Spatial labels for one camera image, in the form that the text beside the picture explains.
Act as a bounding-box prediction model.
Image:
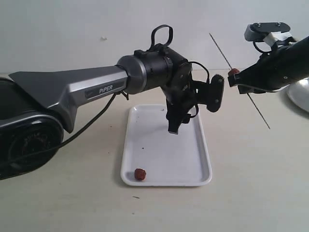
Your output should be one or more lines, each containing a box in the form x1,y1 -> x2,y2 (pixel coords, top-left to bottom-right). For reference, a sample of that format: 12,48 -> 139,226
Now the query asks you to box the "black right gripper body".
251,45 -> 309,94

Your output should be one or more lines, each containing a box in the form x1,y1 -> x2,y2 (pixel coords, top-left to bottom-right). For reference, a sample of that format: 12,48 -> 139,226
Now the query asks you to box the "black right camera cable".
252,40 -> 278,58

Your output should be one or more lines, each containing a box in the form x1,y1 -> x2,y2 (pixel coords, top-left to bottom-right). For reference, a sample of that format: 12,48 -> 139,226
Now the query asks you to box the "red meat chunk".
134,168 -> 146,181
228,68 -> 240,76

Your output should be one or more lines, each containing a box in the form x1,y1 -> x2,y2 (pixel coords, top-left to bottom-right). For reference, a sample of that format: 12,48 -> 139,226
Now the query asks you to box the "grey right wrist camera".
244,22 -> 297,46

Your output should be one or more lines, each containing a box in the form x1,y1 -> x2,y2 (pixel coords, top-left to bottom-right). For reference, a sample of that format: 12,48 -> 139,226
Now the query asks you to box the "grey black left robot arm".
0,44 -> 197,180

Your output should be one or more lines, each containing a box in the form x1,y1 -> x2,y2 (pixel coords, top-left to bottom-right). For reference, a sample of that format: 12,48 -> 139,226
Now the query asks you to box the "thin metal skewer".
209,32 -> 270,130

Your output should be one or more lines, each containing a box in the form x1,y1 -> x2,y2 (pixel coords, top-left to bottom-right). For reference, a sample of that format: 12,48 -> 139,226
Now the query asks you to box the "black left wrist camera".
192,74 -> 225,113

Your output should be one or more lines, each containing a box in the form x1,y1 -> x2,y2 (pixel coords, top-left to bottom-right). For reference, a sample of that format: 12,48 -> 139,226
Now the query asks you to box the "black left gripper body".
163,82 -> 197,125

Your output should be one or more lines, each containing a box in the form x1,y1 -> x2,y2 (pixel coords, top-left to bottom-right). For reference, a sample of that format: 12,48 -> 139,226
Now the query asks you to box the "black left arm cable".
0,24 -> 211,170

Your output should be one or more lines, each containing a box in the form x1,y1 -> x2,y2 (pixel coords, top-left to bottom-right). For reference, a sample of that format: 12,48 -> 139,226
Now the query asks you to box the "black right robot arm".
228,37 -> 309,94

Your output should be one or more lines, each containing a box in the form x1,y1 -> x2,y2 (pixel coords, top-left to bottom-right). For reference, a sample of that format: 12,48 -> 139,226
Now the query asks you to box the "round metal plate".
287,77 -> 309,112

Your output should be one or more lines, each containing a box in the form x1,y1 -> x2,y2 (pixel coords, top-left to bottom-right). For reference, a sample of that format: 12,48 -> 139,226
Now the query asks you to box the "white rectangular plastic tray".
120,104 -> 212,187

